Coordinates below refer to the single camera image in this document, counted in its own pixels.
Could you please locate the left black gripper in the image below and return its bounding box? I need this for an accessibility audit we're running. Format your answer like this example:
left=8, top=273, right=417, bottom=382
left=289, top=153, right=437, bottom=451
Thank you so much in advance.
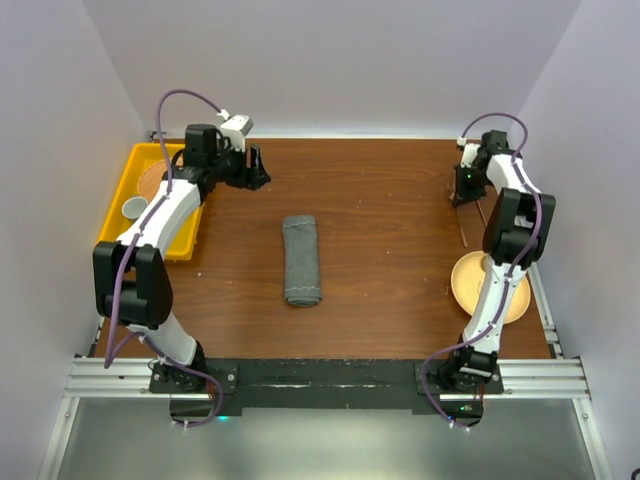
left=208, top=139, right=270, bottom=191

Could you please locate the rose gold fork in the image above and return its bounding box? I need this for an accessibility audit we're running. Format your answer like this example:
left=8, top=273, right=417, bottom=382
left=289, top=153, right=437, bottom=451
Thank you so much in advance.
left=455, top=205, right=469, bottom=249

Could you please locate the grey cloth napkin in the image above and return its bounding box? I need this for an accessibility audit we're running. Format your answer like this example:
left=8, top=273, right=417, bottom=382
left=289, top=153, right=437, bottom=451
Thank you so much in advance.
left=282, top=215, right=323, bottom=308

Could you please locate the rose gold spoon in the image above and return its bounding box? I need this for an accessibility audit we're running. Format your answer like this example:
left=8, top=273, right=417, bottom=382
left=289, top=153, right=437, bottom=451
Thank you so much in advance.
left=475, top=200, right=490, bottom=228

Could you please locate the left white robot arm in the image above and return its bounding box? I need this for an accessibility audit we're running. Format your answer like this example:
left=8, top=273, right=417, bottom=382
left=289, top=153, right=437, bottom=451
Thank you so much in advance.
left=93, top=114, right=271, bottom=392

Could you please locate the golden round plate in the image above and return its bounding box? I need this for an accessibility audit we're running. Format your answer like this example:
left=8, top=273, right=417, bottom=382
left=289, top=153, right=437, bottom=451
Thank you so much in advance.
left=451, top=251, right=531, bottom=324

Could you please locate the orange woven coaster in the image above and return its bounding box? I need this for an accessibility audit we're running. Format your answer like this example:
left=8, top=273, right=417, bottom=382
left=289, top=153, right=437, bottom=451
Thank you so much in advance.
left=137, top=161, right=166, bottom=202

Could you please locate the grey ceramic cup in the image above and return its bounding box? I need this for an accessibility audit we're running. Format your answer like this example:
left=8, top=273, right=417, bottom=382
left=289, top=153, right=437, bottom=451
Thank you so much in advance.
left=121, top=196, right=148, bottom=221

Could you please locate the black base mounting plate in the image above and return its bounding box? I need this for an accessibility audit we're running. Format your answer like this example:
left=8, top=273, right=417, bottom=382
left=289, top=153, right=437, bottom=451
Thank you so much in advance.
left=148, top=358, right=505, bottom=425

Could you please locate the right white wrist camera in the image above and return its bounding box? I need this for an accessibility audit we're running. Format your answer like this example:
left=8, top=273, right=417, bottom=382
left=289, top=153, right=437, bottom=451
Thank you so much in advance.
left=456, top=137, right=480, bottom=168

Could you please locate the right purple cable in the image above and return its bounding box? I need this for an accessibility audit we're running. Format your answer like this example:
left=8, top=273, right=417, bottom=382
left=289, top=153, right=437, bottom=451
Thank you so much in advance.
left=418, top=111, right=545, bottom=431

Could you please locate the aluminium frame rail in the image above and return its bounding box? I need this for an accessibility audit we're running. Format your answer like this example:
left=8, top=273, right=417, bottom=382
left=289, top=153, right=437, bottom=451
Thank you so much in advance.
left=34, top=131, right=614, bottom=480

